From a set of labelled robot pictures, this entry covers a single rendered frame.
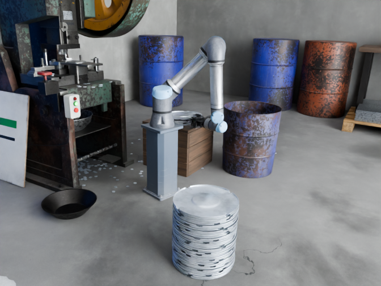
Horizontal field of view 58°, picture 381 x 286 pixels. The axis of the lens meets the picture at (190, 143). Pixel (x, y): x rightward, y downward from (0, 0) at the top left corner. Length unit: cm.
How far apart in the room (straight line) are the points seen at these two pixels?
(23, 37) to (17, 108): 46
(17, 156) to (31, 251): 83
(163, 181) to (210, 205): 70
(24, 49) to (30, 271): 143
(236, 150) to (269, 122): 30
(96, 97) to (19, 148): 59
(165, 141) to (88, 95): 63
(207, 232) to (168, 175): 77
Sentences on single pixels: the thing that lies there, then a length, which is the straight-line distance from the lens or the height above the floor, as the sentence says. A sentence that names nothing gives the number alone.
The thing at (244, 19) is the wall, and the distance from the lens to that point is 527.
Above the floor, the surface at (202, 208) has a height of 31.
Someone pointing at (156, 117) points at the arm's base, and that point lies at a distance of 202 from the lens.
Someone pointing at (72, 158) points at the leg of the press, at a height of 23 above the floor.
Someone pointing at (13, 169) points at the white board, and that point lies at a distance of 254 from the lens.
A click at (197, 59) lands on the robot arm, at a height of 83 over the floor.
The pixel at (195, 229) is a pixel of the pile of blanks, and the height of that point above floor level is 25.
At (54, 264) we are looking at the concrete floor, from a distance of 174.
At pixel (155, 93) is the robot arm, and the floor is 65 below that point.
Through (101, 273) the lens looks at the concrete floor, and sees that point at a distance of 164.
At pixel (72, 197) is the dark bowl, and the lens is 221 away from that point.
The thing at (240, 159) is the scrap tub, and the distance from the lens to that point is 245.
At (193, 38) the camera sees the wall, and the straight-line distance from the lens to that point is 563.
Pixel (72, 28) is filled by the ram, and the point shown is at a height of 99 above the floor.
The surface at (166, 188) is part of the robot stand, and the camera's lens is 216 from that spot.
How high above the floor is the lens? 104
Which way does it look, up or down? 19 degrees down
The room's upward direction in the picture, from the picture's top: 2 degrees clockwise
